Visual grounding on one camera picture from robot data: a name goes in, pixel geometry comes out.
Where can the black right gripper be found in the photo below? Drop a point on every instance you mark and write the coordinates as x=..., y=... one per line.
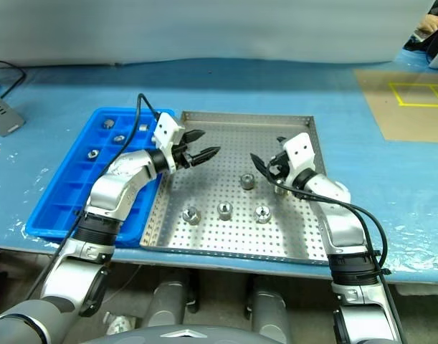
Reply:
x=279, y=168

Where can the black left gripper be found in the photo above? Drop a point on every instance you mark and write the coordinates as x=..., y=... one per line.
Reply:
x=183, y=157

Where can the metal nut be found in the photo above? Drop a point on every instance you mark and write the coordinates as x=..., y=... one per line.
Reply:
x=262, y=215
x=93, y=154
x=190, y=215
x=119, y=138

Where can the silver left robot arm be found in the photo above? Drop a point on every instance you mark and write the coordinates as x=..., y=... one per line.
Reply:
x=111, y=190

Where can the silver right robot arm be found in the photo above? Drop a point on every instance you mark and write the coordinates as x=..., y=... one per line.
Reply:
x=342, y=225

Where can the blue compartment tray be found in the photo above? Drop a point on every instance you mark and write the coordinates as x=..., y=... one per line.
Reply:
x=61, y=211

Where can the bystander bare hand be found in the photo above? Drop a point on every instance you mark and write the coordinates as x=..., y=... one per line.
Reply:
x=432, y=23

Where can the metal nut on metal tray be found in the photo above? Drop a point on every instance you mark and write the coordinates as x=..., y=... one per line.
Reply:
x=262, y=215

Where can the perforated metal tray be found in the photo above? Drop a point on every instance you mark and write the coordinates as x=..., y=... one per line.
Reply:
x=211, y=236

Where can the brown cardboard mat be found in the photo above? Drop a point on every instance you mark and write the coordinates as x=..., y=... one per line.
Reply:
x=383, y=118

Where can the grey left robot leg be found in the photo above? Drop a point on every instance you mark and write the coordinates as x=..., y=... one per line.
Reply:
x=170, y=301

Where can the grey robot leg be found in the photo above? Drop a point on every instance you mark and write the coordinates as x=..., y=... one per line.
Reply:
x=272, y=315
x=170, y=301

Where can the grey right robot leg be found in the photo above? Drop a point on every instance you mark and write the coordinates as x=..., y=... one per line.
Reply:
x=272, y=315

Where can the grey robot torso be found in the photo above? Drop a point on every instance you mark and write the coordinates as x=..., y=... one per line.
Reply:
x=190, y=337

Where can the white wrapped floor object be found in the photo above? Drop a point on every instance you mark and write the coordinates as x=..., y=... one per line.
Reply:
x=120, y=324

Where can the grey vented power supply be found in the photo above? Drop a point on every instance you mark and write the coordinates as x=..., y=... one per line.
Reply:
x=3, y=118

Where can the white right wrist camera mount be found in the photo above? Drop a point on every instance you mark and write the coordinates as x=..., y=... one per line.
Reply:
x=299, y=150

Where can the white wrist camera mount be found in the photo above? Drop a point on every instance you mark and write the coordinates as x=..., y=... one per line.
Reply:
x=299, y=150
x=166, y=130

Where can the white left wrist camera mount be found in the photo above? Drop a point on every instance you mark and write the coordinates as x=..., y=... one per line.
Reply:
x=166, y=130

